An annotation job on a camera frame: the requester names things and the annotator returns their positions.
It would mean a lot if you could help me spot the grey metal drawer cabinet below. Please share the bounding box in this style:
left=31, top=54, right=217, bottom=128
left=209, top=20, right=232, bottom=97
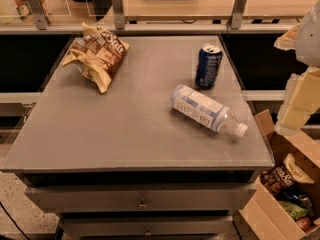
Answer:
left=1, top=36, right=274, bottom=240

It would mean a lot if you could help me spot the dark can in box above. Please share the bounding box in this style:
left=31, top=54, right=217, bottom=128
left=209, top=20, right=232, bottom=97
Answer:
left=284, top=192, right=314, bottom=216

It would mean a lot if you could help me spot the cardboard box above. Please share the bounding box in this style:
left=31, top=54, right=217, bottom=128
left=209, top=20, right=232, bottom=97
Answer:
left=239, top=110, right=320, bottom=240

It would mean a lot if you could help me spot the green snack bag in box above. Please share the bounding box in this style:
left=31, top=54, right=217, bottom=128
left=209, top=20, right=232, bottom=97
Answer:
left=279, top=201, right=309, bottom=221

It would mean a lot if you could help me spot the brown yellow chip bag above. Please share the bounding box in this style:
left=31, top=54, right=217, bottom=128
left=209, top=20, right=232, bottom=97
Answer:
left=63, top=22, right=129, bottom=93

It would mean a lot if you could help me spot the clear blue plastic water bottle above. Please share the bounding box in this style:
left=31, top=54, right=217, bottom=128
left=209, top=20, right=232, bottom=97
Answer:
left=171, top=85, right=248, bottom=138

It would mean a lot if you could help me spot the red can in box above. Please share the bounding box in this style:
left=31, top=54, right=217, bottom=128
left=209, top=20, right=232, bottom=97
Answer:
left=296, top=217, right=312, bottom=232

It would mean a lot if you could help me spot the left metal bracket post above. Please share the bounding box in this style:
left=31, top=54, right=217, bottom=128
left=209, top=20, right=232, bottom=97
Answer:
left=27, top=0, right=50, bottom=30

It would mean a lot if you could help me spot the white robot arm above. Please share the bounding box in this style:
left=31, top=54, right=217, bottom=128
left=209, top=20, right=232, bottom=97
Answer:
left=274, top=0, right=320, bottom=136

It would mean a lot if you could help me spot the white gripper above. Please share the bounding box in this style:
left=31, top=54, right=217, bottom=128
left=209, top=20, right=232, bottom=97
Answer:
left=274, top=24, right=320, bottom=136

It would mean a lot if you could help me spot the right metal bracket post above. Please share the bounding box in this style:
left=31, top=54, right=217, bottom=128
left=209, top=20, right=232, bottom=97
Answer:
left=229, top=0, right=247, bottom=29

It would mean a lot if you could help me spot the brown chip bag in box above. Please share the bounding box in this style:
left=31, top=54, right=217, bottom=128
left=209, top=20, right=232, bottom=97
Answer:
left=260, top=153, right=314, bottom=195

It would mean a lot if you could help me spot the black floor cable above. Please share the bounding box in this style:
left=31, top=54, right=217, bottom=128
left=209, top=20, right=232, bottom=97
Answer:
left=0, top=202, right=32, bottom=240

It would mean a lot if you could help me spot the middle metal bracket post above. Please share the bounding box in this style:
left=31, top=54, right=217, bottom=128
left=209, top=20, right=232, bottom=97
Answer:
left=111, top=0, right=126, bottom=30

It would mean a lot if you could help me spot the metal bracket post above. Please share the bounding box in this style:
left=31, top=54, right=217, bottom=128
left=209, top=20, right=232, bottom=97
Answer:
left=229, top=0, right=247, bottom=29
left=111, top=0, right=126, bottom=30
left=27, top=0, right=50, bottom=30

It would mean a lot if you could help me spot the blue soda can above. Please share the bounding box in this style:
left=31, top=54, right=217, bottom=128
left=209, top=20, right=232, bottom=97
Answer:
left=195, top=44, right=223, bottom=89

